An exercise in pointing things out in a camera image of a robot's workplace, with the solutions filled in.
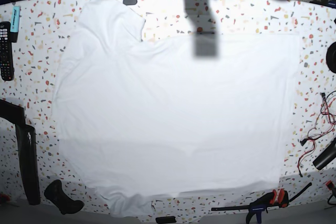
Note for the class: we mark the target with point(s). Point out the white T-shirt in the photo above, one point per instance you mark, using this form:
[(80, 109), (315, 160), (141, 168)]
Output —
[(182, 116)]

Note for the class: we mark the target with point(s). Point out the small black rectangular device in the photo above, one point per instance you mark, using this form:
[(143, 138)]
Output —
[(166, 220)]

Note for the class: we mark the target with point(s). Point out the black game controller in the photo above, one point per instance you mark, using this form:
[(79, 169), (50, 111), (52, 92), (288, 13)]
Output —
[(65, 204)]

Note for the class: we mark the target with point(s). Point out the terrazzo pattern table cloth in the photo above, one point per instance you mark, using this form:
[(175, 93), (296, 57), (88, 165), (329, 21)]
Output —
[(45, 26)]

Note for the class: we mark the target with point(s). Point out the black orange bar clamp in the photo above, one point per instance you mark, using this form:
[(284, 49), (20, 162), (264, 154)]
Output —
[(257, 207)]

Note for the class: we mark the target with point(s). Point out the black chair armrest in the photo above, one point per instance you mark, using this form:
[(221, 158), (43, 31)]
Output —
[(26, 142)]

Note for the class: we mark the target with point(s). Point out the black TV remote control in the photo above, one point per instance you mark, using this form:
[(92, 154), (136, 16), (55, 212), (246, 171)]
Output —
[(7, 68)]

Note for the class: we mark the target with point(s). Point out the teal marker pen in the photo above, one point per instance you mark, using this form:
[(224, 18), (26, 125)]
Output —
[(14, 23)]

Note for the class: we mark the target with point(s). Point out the black round object right edge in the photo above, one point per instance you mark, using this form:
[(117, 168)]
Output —
[(331, 57)]

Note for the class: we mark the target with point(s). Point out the black cylinder flashlight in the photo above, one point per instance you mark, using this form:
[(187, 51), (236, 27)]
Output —
[(327, 156)]

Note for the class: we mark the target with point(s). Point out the small orange clip right edge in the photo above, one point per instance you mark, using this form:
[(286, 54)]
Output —
[(330, 185)]

